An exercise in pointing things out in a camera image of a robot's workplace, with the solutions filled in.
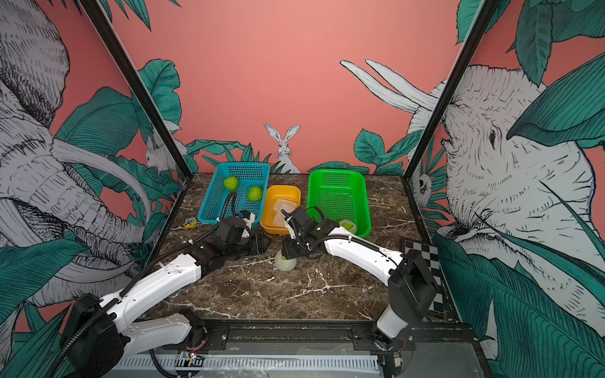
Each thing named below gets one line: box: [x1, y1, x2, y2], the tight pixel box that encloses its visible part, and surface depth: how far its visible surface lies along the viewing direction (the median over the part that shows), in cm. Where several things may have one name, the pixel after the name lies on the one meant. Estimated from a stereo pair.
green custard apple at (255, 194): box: [248, 185, 264, 202], surface depth 107 cm
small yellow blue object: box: [182, 216, 198, 230], surface depth 103 cm
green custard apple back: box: [222, 176, 240, 191], surface depth 113 cm
